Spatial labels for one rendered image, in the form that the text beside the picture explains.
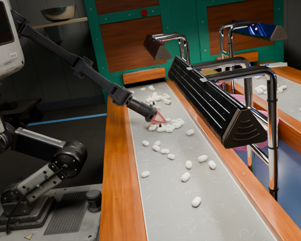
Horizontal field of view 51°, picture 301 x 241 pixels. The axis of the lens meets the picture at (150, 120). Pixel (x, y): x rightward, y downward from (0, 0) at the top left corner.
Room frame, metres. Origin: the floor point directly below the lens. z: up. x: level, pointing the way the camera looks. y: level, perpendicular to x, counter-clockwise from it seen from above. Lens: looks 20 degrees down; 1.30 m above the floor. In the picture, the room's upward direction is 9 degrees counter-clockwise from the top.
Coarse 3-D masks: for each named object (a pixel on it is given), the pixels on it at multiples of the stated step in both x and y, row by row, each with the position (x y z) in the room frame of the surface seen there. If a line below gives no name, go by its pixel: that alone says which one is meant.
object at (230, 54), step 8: (224, 24) 1.87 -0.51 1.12; (232, 24) 1.87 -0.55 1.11; (240, 24) 1.72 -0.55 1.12; (248, 24) 1.71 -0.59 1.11; (256, 24) 1.72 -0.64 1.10; (232, 40) 1.72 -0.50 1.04; (232, 48) 1.71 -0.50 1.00; (224, 56) 1.86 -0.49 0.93; (232, 56) 1.71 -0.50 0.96; (232, 80) 1.71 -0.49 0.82; (224, 88) 1.86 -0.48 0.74; (232, 88) 1.71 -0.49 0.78
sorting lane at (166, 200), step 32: (192, 128) 1.33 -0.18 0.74; (160, 160) 1.07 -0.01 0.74; (192, 160) 1.03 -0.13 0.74; (160, 192) 0.86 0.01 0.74; (192, 192) 0.83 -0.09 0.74; (224, 192) 0.80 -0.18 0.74; (160, 224) 0.71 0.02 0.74; (192, 224) 0.68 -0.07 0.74; (224, 224) 0.67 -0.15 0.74; (256, 224) 0.65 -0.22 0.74
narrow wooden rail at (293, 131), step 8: (240, 88) 1.73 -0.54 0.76; (256, 96) 1.55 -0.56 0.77; (256, 104) 1.45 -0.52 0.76; (264, 104) 1.41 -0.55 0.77; (280, 112) 1.28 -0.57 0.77; (280, 120) 1.21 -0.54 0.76; (288, 120) 1.18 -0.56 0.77; (296, 120) 1.17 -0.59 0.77; (280, 128) 1.21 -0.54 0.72; (288, 128) 1.15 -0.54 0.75; (296, 128) 1.10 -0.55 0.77; (280, 136) 1.21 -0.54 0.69; (288, 136) 1.15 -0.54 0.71; (296, 136) 1.09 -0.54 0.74; (288, 144) 1.15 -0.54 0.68; (296, 144) 1.09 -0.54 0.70
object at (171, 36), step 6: (156, 36) 1.84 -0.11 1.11; (162, 36) 1.84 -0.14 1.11; (168, 36) 1.70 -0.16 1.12; (174, 36) 1.70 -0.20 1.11; (180, 36) 1.69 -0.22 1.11; (180, 42) 1.85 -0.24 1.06; (186, 42) 1.69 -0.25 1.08; (180, 48) 1.85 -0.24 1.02; (186, 48) 1.70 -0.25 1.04; (180, 54) 1.86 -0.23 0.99; (186, 54) 1.70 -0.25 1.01; (186, 60) 1.70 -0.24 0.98
